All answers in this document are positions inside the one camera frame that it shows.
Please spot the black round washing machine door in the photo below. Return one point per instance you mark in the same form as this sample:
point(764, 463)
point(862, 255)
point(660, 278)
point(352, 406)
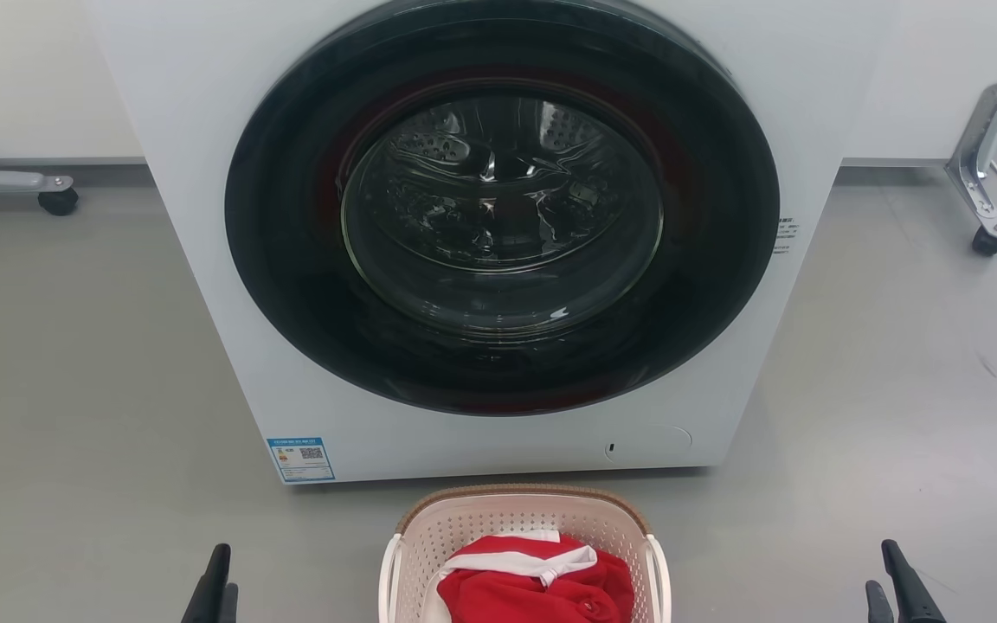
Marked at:
point(291, 260)

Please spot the blue energy label sticker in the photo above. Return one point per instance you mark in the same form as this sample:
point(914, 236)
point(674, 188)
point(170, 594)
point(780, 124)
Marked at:
point(300, 459)

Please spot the black caster wheel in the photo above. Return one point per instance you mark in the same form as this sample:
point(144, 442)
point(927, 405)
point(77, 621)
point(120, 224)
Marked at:
point(987, 241)
point(58, 202)

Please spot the red garment with white trim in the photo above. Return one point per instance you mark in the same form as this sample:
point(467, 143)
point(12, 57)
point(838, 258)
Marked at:
point(550, 597)

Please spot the beige perforated laundry basket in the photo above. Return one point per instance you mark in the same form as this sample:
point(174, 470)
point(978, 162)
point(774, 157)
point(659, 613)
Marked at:
point(498, 512)

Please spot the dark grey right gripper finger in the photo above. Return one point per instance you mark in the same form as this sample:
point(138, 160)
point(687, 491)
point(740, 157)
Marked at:
point(907, 597)
point(878, 606)

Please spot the white washing machine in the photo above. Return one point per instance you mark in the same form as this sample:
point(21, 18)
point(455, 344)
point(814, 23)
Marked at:
point(204, 260)

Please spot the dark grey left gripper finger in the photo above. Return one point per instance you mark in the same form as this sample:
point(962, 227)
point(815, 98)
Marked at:
point(229, 606)
point(207, 597)

